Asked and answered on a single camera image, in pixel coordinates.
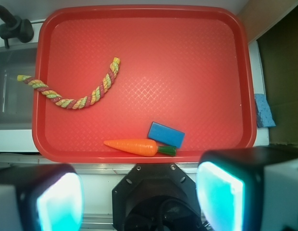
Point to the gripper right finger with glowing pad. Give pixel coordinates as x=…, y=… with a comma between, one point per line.
x=251, y=189

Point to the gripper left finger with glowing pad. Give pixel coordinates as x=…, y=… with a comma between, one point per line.
x=41, y=198

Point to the blue sponge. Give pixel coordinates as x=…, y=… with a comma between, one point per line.
x=263, y=112

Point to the metal sink basin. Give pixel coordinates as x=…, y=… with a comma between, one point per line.
x=16, y=98

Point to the blue rectangular block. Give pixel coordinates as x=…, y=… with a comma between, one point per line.
x=166, y=135

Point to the orange toy carrot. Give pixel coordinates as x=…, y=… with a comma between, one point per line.
x=143, y=147

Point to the red plastic tray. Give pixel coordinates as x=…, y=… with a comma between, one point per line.
x=183, y=67

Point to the black faucet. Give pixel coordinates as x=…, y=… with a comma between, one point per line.
x=14, y=27

